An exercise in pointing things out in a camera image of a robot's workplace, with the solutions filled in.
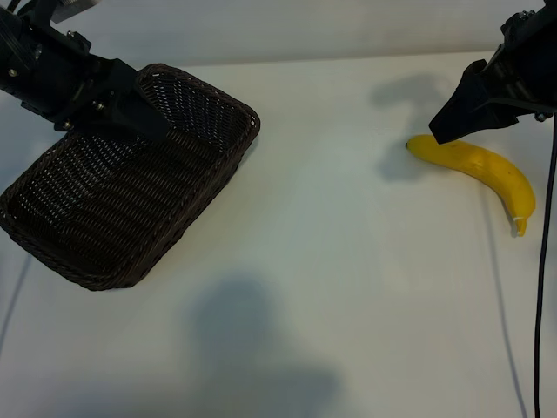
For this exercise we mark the dark brown wicker basket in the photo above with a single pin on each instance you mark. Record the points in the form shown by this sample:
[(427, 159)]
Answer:
[(130, 209)]

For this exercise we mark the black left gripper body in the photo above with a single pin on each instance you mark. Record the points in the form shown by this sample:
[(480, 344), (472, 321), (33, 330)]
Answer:
[(56, 74)]

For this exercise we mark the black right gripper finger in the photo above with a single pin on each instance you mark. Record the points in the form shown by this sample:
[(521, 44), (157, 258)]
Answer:
[(472, 96), (474, 124)]

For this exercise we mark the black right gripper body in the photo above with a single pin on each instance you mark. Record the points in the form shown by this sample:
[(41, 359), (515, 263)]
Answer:
[(526, 65)]

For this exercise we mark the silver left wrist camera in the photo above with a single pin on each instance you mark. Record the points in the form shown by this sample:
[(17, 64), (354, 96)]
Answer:
[(76, 8)]

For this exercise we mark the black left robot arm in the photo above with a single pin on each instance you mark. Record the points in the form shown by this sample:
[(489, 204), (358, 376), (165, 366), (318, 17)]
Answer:
[(13, 52)]

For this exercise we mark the yellow banana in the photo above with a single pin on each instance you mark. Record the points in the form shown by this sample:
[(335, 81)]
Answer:
[(487, 165)]

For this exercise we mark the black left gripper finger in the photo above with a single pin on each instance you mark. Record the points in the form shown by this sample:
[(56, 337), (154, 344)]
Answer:
[(109, 119), (139, 100)]

